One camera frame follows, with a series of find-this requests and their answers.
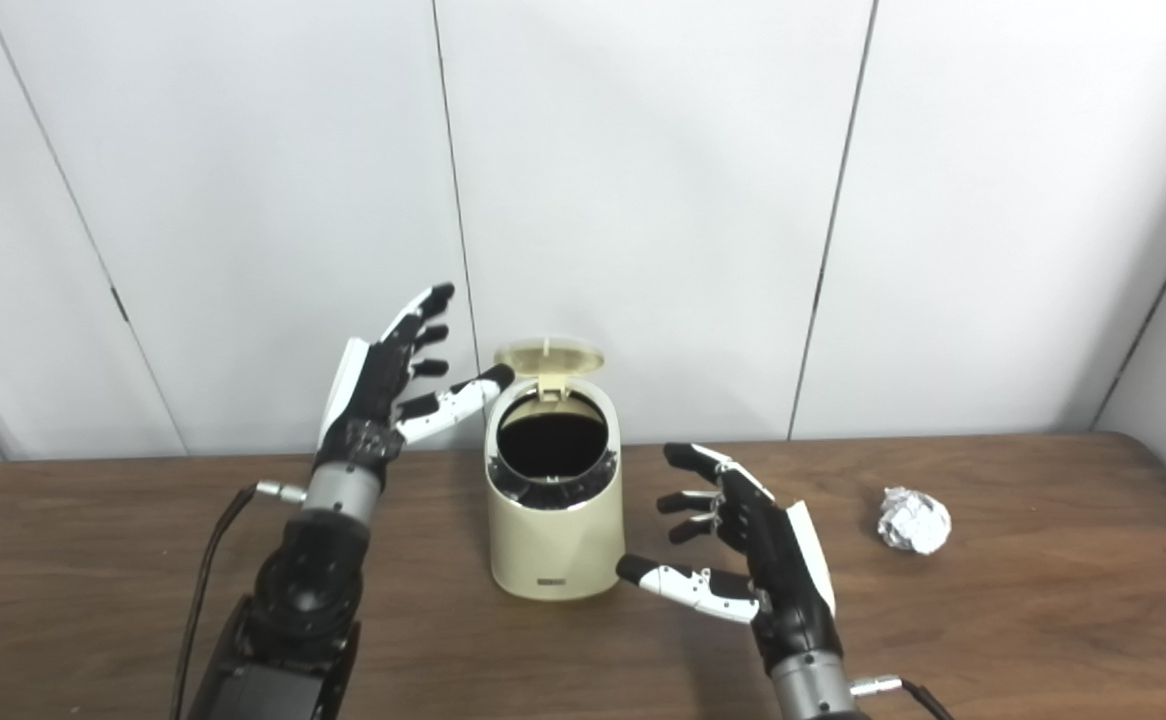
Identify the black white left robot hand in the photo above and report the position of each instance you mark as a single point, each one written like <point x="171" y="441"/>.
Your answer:
<point x="368" y="395"/>

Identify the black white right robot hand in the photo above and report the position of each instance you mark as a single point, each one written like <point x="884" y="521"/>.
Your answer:
<point x="778" y="570"/>

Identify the white paper ball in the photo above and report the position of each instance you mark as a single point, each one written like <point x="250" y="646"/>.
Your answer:
<point x="913" y="520"/>

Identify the round cream bin lid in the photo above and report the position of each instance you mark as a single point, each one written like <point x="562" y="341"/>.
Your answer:
<point x="549" y="356"/>

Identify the cream-colored bin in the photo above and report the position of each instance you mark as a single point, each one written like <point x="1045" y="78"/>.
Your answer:
<point x="555" y="545"/>

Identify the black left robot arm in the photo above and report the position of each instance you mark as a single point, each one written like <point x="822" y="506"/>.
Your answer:
<point x="308" y="585"/>

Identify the black wall panel clip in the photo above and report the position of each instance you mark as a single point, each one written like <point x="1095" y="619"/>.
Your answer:
<point x="120" y="305"/>

